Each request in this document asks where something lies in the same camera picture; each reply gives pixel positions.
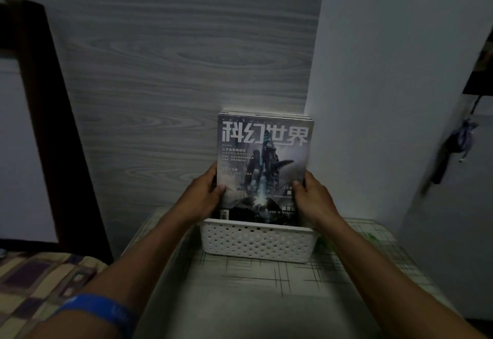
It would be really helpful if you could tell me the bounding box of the person's right hand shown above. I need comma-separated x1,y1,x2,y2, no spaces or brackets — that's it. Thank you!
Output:
292,171,340,230

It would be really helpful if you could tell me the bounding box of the person's left hand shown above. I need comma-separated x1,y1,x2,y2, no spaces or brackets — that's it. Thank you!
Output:
174,163,228,225

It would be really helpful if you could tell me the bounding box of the dark sci-fi cover magazine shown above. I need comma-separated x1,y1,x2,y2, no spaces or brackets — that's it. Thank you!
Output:
216,113,314,227

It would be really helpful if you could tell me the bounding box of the person's right forearm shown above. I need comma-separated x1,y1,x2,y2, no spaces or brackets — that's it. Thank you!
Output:
314,214,487,339

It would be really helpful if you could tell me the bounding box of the person's left forearm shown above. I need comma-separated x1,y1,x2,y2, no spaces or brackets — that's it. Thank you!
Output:
27,210,202,339

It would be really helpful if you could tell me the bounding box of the white perforated plastic basket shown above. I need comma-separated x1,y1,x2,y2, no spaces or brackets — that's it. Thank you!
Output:
199,217,321,265

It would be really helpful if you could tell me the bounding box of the stack of magazines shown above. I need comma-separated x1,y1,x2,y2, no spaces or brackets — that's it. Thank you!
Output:
219,109,312,121

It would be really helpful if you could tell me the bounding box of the white line-patterned tablecloth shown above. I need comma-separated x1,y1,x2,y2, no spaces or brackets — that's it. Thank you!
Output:
122,207,463,339

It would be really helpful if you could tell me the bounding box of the blue wristband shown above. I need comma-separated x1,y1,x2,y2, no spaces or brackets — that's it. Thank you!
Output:
53,293,138,338

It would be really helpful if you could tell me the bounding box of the blue hanging pouch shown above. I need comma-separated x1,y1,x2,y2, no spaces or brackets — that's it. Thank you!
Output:
450,119,480,164

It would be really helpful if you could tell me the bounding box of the checkered bedsheet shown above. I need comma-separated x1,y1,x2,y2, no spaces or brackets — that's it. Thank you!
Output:
0,249,109,339

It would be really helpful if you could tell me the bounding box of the dark wooden bed frame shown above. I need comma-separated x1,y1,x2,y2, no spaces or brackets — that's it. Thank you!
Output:
0,0,115,265

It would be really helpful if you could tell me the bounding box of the dark wall shelf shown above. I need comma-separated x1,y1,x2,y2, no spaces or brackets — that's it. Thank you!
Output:
462,26,493,97

